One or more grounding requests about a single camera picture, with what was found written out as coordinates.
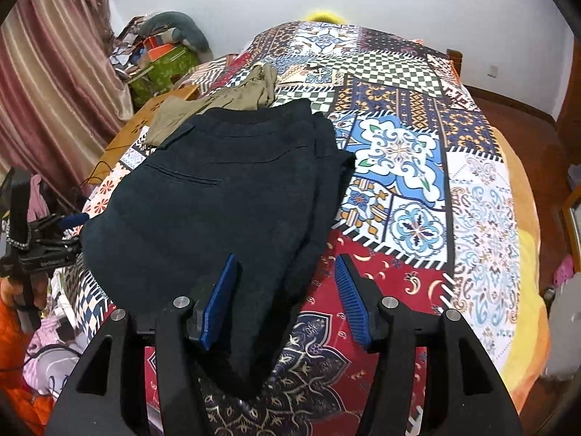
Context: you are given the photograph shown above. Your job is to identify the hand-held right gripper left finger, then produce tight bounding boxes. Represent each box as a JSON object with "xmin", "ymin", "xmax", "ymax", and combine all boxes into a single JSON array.
[{"xmin": 45, "ymin": 253, "xmax": 240, "ymax": 436}]

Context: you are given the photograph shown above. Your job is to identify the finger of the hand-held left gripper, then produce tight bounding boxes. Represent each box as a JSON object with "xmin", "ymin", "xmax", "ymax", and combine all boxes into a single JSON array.
[{"xmin": 34, "ymin": 213, "xmax": 89, "ymax": 242}]

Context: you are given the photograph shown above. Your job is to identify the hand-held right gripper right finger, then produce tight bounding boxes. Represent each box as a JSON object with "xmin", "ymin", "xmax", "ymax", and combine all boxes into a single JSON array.
[{"xmin": 334, "ymin": 253, "xmax": 524, "ymax": 436}]

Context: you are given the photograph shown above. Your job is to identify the black pants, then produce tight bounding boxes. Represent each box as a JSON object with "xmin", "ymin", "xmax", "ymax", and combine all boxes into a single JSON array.
[{"xmin": 79, "ymin": 99, "xmax": 357, "ymax": 400}]

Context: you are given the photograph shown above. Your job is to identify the khaki pants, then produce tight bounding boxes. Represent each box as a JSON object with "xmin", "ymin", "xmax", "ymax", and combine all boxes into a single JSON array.
[{"xmin": 147, "ymin": 64, "xmax": 279, "ymax": 144}]

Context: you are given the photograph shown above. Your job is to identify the wooden board beside bed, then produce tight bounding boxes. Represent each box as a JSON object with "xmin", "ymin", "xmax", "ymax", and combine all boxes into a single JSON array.
[{"xmin": 86, "ymin": 84, "xmax": 200, "ymax": 187}]

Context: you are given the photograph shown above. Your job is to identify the white pink bag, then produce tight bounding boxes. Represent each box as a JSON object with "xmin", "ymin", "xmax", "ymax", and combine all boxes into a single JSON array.
[{"xmin": 25, "ymin": 344, "xmax": 88, "ymax": 397}]

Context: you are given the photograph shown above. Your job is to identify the person's orange clothing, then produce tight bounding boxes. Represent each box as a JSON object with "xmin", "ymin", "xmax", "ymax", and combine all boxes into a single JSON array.
[{"xmin": 0, "ymin": 277, "xmax": 54, "ymax": 434}]

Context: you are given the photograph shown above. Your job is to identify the striped pink curtain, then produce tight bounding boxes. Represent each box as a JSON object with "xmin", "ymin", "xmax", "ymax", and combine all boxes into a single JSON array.
[{"xmin": 0, "ymin": 0, "xmax": 134, "ymax": 219}]

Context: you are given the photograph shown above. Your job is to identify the patchwork printed blanket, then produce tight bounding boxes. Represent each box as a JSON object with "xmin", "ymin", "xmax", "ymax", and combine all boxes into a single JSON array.
[{"xmin": 59, "ymin": 20, "xmax": 523, "ymax": 436}]

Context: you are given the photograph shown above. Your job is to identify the green patterned bag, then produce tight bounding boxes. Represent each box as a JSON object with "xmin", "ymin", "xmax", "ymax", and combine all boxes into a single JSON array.
[{"xmin": 127, "ymin": 45, "xmax": 200, "ymax": 105}]

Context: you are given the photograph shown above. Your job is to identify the pile of clothes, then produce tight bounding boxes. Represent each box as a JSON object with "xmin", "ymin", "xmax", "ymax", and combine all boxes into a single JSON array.
[{"xmin": 109, "ymin": 16, "xmax": 155, "ymax": 83}]

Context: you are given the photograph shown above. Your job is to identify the pink slipper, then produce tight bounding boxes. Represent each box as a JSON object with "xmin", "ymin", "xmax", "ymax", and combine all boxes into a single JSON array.
[{"xmin": 554, "ymin": 257, "xmax": 575, "ymax": 285}]

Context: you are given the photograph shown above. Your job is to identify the grey bulky object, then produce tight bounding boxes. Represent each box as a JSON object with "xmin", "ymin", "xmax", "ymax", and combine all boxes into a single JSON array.
[{"xmin": 542, "ymin": 272, "xmax": 581, "ymax": 380}]

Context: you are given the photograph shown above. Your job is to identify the wooden furniture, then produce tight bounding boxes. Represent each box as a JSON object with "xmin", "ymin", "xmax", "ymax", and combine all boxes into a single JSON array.
[{"xmin": 562, "ymin": 182, "xmax": 581, "ymax": 256}]

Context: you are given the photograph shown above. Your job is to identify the yellow pillow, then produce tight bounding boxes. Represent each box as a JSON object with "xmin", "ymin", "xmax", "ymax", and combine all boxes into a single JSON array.
[{"xmin": 306, "ymin": 7, "xmax": 346, "ymax": 23}]

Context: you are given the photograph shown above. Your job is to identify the wooden door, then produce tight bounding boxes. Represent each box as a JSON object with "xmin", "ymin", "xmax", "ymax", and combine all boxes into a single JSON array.
[{"xmin": 556, "ymin": 23, "xmax": 581, "ymax": 150}]

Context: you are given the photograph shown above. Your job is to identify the black cable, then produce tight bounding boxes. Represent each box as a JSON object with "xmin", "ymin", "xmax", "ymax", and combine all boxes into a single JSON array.
[{"xmin": 81, "ymin": 144, "xmax": 133, "ymax": 188}]

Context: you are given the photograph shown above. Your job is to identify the wooden bed frame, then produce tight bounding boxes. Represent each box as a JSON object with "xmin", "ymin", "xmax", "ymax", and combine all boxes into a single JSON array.
[{"xmin": 447, "ymin": 48, "xmax": 464, "ymax": 79}]

